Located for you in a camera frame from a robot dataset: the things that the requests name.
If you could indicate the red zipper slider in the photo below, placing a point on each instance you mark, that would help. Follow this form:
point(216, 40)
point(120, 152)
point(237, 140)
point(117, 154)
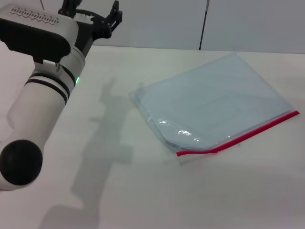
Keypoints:
point(215, 151)

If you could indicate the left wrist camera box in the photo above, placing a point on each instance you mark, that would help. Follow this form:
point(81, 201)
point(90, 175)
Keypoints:
point(35, 35)

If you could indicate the clear red-zip document bag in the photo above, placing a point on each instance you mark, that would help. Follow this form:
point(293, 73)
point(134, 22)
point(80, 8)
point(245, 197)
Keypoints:
point(214, 100)

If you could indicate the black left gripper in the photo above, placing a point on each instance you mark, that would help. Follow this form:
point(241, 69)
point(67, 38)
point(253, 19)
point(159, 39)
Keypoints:
point(90, 33)

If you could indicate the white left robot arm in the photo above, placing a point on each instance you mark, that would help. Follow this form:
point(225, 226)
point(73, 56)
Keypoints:
point(35, 105)

